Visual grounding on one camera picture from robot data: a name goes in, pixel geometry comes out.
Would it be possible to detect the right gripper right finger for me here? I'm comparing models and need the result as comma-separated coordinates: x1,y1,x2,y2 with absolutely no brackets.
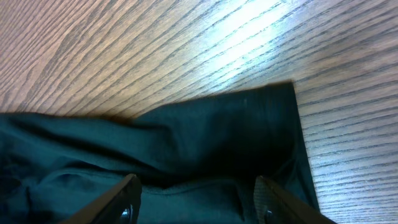
253,176,336,224

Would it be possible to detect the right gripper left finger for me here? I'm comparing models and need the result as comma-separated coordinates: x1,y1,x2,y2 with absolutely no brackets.
61,174,142,224

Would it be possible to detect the black t-shirt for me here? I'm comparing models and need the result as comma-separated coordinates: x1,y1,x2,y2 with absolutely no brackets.
1,82,318,223

